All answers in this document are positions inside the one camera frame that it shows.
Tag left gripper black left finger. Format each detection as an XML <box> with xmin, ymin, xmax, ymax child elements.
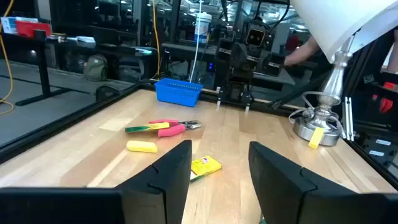
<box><xmin>0</xmin><ymin>139</ymin><xmax>193</xmax><ymax>224</ymax></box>

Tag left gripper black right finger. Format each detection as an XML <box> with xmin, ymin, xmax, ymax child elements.
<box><xmin>248</xmin><ymin>141</ymin><xmax>398</xmax><ymax>224</ymax></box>

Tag pink-handled pliers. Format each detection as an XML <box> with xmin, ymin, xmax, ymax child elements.
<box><xmin>148</xmin><ymin>119</ymin><xmax>202</xmax><ymax>138</ymax></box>

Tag person's forearm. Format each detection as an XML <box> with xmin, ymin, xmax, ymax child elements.
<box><xmin>284</xmin><ymin>37</ymin><xmax>321</xmax><ymax>67</ymax></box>

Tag blue plastic basket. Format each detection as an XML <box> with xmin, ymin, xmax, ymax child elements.
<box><xmin>154</xmin><ymin>77</ymin><xmax>204</xmax><ymax>108</ymax></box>

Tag white wipes canister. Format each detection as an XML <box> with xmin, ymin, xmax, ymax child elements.
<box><xmin>194</xmin><ymin>11</ymin><xmax>213</xmax><ymax>44</ymax></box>

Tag white lampshade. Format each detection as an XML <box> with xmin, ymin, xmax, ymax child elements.
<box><xmin>288</xmin><ymin>0</ymin><xmax>398</xmax><ymax>147</ymax></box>

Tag olive green backpack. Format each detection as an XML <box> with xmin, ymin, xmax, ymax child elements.
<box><xmin>83</xmin><ymin>54</ymin><xmax>109</xmax><ymax>82</ymax></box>

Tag black desk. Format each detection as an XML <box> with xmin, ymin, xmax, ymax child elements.
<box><xmin>0</xmin><ymin>29</ymin><xmax>97</xmax><ymax>106</ymax></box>

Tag red box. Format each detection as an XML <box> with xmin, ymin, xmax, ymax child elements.
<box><xmin>14</xmin><ymin>20</ymin><xmax>52</xmax><ymax>39</ymax></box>

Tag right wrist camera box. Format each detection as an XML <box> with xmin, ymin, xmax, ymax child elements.
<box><xmin>244</xmin><ymin>27</ymin><xmax>267</xmax><ymax>48</ymax></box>

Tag white cable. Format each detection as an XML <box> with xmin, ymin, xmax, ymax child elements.
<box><xmin>188</xmin><ymin>0</ymin><xmax>203</xmax><ymax>83</ymax></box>

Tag yellow cord tag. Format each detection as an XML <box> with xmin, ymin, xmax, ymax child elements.
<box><xmin>308</xmin><ymin>126</ymin><xmax>325</xmax><ymax>150</ymax></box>

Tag grey lamp cord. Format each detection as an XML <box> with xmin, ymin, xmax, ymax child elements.
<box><xmin>288</xmin><ymin>91</ymin><xmax>348</xmax><ymax>139</ymax></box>

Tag yellow cable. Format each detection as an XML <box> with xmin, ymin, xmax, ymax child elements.
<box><xmin>151</xmin><ymin>0</ymin><xmax>162</xmax><ymax>78</ymax></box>
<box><xmin>0</xmin><ymin>0</ymin><xmax>16</xmax><ymax>115</ymax></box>

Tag white metal bracket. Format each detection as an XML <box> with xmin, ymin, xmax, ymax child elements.
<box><xmin>341</xmin><ymin>96</ymin><xmax>355</xmax><ymax>141</ymax></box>

